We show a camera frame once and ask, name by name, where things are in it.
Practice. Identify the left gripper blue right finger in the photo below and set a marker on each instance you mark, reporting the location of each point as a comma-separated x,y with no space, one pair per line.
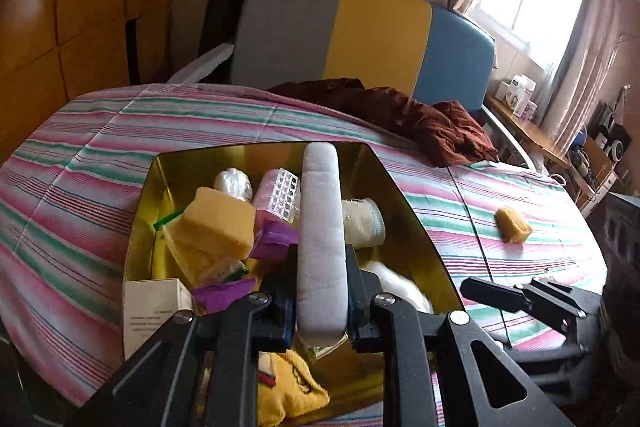
362,287

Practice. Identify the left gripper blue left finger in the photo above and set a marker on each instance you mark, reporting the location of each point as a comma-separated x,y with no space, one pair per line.
282,289

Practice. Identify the white foam sponge block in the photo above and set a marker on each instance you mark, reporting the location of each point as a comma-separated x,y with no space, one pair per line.
322,288

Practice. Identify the cream knitted sock roll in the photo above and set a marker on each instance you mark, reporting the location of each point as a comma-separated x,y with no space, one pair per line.
363,222

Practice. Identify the yellow sock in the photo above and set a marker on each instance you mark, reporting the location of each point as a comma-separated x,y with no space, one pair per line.
286,388

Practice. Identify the packaged scouring pad green edge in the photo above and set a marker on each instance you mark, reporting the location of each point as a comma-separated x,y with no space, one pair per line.
193,268

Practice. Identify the yellow sponge block large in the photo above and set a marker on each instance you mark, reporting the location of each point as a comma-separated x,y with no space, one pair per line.
216,224

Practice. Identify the pink plastic hair roller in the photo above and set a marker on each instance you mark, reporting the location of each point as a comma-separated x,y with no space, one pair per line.
278,194

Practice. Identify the purple snack packet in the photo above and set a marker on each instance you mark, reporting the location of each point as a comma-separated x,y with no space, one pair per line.
273,238

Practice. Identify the white plastic bag ball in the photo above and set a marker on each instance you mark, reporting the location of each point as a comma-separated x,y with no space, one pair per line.
400,286

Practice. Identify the gold box maroon rim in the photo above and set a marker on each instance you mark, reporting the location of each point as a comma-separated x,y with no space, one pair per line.
352,380

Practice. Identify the white cardboard box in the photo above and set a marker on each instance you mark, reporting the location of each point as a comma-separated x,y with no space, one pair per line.
148,304

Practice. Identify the yellow sponge small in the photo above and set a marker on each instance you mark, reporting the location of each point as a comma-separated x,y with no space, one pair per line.
512,226

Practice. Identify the small white plastic wad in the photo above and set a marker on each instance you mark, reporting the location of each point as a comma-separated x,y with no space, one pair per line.
234,183

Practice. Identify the dark red crumpled cloth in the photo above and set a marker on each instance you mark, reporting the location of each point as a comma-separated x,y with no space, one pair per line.
445,132

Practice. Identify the wooden side shelf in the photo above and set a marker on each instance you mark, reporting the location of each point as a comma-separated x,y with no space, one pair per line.
590,183

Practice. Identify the white boxes on shelf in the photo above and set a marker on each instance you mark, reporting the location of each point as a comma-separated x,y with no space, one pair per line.
517,95

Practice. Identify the striped bed sheet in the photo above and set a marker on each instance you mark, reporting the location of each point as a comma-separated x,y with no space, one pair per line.
69,194

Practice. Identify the grey yellow blue headboard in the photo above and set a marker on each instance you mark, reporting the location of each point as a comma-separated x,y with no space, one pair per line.
421,49

